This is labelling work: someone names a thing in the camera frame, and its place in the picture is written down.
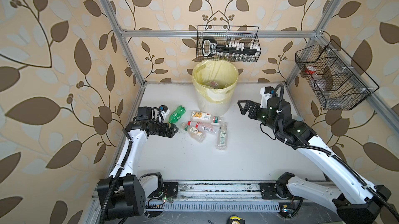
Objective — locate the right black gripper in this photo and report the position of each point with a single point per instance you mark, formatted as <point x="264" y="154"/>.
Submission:
<point x="249" y="103"/>

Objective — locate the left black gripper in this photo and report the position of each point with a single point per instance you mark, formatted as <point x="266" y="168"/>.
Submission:
<point x="170" y="132"/>

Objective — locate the green soda bottle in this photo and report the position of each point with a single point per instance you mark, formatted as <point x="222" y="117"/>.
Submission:
<point x="177" y="114"/>

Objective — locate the green cap square bottle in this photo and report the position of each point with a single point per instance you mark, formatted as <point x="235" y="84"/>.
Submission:
<point x="193" y="132"/>

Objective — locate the green label clear bottle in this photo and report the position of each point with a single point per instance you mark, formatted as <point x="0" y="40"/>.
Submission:
<point x="222" y="140"/>

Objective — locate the blue cap crushed bottle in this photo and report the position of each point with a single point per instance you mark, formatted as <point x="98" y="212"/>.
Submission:
<point x="214" y="85"/>

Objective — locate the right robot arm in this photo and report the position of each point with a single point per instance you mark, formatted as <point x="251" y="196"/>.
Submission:
<point x="353" y="198"/>

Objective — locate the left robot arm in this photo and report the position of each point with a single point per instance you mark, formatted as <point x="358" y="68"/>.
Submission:
<point x="123" y="194"/>

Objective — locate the white ribbed waste bin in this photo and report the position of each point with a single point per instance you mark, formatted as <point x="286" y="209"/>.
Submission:
<point x="213" y="104"/>

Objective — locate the yellow plastic bin liner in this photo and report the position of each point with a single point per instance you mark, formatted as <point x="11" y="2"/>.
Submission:
<point x="215" y="79"/>

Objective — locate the orange label clear bottle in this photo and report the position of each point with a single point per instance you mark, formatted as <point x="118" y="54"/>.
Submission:
<point x="198" y="116"/>

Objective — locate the pink label clear bottle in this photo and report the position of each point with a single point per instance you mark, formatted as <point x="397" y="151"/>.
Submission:
<point x="205" y="127"/>

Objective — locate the black socket set holder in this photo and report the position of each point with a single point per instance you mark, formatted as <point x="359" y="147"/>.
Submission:
<point x="209" y="47"/>

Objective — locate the red capped jar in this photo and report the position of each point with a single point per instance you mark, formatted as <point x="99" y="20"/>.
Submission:
<point x="309" y="70"/>

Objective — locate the yellow black tape measure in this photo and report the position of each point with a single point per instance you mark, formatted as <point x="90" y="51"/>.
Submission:
<point x="234" y="219"/>

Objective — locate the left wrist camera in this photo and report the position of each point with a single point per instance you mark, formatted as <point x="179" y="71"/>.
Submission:
<point x="161" y="113"/>

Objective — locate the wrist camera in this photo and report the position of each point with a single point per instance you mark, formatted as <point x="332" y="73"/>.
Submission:
<point x="266" y="94"/>
<point x="161" y="113"/>

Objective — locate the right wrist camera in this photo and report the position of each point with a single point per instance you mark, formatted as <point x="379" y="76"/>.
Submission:
<point x="266" y="94"/>

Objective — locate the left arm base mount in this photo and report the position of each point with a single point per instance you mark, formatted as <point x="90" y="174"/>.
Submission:
<point x="154" y="191"/>

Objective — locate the black wire basket rear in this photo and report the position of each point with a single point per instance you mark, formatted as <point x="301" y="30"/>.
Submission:
<point x="246" y="34"/>

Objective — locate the black wire basket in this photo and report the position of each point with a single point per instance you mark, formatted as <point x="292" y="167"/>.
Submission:
<point x="340" y="83"/>
<point x="246" y="34"/>

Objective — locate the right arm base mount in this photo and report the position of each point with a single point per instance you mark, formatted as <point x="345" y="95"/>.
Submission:
<point x="268" y="191"/>

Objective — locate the black wire basket right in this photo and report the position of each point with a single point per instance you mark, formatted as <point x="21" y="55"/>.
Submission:
<point x="340" y="83"/>

